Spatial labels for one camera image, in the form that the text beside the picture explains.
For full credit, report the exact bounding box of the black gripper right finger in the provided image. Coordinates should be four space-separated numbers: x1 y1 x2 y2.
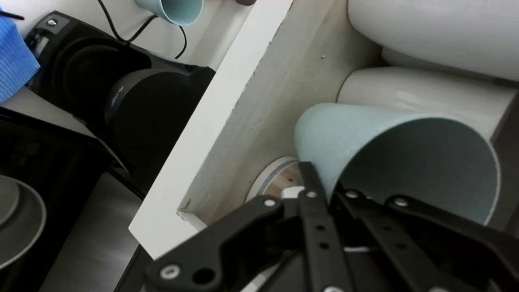
331 189 519 292

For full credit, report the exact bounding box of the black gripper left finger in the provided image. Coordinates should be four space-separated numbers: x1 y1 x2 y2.
143 162 347 292

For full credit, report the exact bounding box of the light blue tall cup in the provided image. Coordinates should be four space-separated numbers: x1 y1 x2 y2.
293 103 501 224

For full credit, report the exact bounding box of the small light blue cup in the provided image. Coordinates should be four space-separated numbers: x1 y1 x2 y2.
134 0 203 26

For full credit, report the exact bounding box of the patterned mug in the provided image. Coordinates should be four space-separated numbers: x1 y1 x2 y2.
246 155 301 199

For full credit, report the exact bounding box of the white mug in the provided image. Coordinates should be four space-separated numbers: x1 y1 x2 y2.
337 66 517 139

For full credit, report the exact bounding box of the black coffee maker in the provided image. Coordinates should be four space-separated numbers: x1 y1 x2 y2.
26 11 214 191

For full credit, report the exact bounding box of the black stove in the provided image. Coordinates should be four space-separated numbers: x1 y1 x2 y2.
0 108 139 292

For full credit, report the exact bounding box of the blue cloth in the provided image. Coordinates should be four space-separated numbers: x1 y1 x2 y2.
0 11 40 102

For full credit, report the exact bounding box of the white wall cabinet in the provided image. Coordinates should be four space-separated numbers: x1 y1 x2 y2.
130 0 378 258

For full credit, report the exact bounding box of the black power cord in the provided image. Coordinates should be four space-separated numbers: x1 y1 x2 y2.
96 0 190 61

